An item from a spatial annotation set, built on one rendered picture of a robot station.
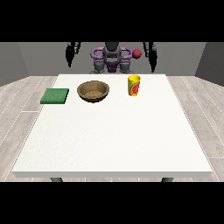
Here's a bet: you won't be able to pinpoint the brown wooden bowl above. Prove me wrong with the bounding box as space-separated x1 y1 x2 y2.
76 80 110 104

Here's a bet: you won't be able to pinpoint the yellow cup with melon print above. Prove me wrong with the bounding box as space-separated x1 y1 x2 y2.
127 74 142 97

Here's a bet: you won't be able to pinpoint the green square pad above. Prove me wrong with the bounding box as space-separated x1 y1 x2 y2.
39 87 70 105

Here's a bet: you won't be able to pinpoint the small red ball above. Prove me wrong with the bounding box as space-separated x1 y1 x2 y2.
132 49 143 60

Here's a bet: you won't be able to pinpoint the grey robot trunk purple rings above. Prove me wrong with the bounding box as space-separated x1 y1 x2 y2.
89 42 136 74

